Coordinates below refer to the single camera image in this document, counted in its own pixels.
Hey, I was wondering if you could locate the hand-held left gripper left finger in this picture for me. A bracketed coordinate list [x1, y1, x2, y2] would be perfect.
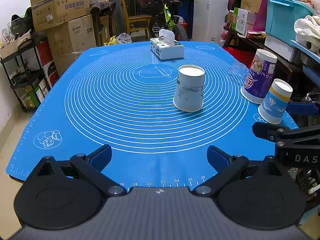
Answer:
[25, 144, 127, 197]

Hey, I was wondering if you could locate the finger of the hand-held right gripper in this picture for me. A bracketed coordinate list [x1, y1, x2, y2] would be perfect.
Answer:
[252, 121, 320, 146]
[287, 100, 320, 117]

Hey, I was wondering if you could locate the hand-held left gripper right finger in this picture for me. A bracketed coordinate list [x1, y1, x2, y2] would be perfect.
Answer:
[192, 145, 295, 197]

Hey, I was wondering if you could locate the white paper cup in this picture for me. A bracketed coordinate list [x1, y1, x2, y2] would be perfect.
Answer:
[173, 65, 206, 113]

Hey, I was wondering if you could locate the blue yellow sailboat paper cup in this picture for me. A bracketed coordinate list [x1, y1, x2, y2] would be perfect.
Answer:
[258, 78, 293, 125]

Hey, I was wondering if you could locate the purple paper cup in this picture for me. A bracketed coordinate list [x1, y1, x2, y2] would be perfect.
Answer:
[240, 49, 278, 105]

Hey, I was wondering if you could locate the clear plastic cup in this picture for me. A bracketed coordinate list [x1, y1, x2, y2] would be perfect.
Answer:
[227, 61, 251, 85]

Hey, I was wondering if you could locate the blue silicone baking mat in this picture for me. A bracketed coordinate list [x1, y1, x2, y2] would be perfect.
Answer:
[5, 41, 299, 193]

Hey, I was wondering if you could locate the white foam box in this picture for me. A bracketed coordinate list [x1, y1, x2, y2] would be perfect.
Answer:
[264, 33, 299, 63]

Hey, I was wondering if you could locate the white cloth bundle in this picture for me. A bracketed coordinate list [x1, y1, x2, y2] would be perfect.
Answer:
[294, 15, 320, 43]

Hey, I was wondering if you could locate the teal plastic storage bin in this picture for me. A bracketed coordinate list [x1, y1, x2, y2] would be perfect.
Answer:
[264, 0, 314, 42]

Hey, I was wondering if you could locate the red white appliance box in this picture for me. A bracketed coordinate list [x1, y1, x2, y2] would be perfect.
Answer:
[37, 41, 60, 86]

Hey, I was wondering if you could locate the white green carton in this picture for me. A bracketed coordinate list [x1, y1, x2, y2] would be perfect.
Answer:
[231, 7, 257, 36]

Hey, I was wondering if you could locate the yellow toy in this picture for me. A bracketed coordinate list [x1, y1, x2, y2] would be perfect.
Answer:
[103, 35, 118, 46]

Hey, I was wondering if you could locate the white blue tissue box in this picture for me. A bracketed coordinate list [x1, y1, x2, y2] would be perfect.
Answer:
[150, 29, 185, 61]

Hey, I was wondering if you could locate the large plain cardboard box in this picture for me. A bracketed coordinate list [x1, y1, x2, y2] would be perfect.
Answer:
[47, 14, 97, 77]

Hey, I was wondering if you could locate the crumpled plastic bag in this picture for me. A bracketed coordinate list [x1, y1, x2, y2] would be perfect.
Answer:
[116, 32, 132, 44]

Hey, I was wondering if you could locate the black metal shelf rack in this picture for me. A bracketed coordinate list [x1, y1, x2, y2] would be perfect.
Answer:
[0, 33, 51, 112]

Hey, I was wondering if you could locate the white chest freezer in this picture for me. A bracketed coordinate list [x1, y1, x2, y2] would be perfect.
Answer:
[192, 0, 231, 43]

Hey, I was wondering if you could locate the wooden chair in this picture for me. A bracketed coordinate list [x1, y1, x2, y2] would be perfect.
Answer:
[119, 0, 152, 41]

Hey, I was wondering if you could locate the green black bicycle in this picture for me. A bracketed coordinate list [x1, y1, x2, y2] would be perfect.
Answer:
[135, 0, 189, 42]

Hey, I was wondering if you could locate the open printed cardboard box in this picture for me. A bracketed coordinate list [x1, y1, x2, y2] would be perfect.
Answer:
[29, 0, 91, 33]

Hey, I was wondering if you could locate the black cap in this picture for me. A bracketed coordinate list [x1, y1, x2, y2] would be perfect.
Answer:
[11, 14, 32, 34]

